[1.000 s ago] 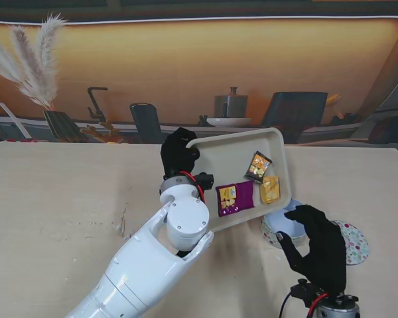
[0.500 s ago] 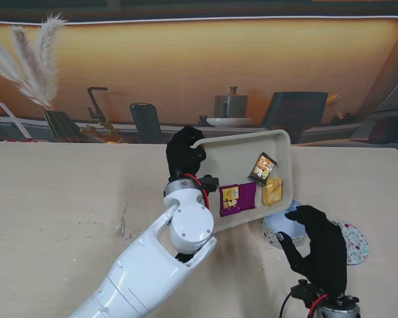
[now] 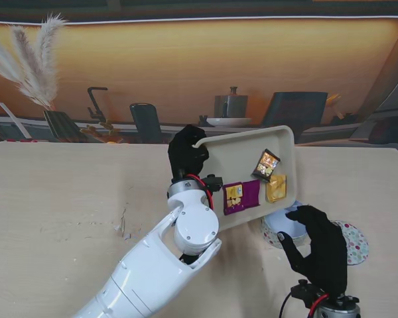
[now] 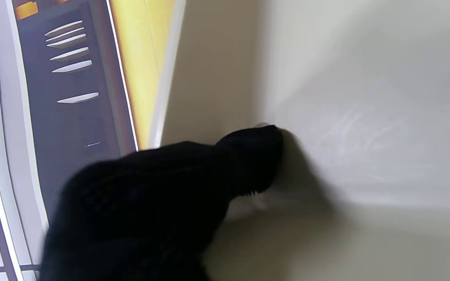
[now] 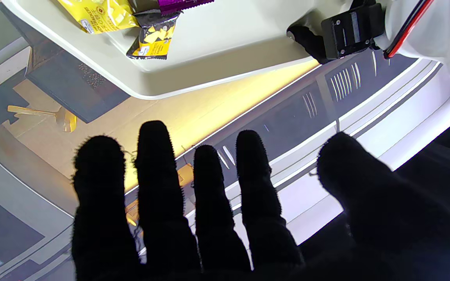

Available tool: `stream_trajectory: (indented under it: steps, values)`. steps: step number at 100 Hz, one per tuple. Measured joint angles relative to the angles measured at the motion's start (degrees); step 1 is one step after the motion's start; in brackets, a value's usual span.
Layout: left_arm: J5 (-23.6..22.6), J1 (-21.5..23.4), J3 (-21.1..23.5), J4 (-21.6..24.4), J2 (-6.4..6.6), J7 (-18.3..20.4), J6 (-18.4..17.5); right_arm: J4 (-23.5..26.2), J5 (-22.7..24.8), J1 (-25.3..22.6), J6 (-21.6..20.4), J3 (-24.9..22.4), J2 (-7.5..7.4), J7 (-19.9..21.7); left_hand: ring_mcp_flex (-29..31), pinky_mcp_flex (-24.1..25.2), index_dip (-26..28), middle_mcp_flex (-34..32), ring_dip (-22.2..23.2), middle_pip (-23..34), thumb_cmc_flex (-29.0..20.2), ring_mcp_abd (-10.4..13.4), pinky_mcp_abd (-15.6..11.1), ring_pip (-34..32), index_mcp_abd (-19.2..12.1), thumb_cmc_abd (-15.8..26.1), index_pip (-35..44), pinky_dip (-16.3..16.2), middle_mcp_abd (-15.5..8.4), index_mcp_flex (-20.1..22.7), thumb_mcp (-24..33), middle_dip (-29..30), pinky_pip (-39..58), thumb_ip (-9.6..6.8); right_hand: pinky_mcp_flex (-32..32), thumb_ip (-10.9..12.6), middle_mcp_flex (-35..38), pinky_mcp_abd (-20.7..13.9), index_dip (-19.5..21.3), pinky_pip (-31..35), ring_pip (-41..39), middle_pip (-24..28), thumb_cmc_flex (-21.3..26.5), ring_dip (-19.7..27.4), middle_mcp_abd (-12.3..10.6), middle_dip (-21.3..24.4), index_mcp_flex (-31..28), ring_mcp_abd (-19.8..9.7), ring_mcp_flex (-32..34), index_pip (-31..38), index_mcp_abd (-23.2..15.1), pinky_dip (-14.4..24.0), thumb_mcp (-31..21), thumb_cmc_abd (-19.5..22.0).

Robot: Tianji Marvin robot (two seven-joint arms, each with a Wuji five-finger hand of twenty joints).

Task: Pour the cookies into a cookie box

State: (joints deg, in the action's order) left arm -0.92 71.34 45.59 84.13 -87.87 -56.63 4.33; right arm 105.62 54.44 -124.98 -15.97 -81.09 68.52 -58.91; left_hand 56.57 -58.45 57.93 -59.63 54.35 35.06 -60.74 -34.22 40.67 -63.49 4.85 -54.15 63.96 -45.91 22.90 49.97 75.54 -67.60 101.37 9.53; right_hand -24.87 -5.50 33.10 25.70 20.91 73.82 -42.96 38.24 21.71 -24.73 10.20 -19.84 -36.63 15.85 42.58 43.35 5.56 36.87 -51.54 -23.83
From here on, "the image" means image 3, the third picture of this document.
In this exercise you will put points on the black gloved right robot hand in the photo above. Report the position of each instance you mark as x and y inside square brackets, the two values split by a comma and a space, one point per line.
[328, 258]

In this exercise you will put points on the round polka dot box lid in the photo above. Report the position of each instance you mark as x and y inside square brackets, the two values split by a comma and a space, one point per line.
[356, 245]

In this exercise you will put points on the purple cookie packet with picture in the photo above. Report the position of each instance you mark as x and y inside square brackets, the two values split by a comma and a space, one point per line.
[233, 200]

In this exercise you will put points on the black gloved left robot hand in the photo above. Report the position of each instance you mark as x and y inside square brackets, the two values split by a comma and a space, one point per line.
[185, 155]

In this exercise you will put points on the beige rectangular tray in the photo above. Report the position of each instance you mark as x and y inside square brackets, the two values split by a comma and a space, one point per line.
[238, 159]

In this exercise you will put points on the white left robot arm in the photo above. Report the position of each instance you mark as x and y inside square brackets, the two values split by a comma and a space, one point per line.
[146, 265]

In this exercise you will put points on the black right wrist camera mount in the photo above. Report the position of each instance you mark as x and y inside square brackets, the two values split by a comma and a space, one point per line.
[305, 293]

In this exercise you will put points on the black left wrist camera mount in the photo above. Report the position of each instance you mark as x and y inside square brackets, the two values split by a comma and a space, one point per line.
[214, 183]

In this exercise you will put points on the dark brown cookie packet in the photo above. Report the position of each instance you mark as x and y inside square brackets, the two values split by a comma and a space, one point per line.
[265, 165]

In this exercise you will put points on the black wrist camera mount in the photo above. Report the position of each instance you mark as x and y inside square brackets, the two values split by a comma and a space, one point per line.
[305, 293]
[214, 183]

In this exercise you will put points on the round polka dot cookie box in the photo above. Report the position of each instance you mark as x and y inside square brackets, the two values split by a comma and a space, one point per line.
[282, 222]

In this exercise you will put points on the yellow cookie packet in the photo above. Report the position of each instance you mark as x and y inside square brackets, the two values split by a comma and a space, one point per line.
[276, 189]

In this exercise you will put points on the plain purple cookie packet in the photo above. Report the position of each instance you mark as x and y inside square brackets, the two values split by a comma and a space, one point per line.
[252, 195]

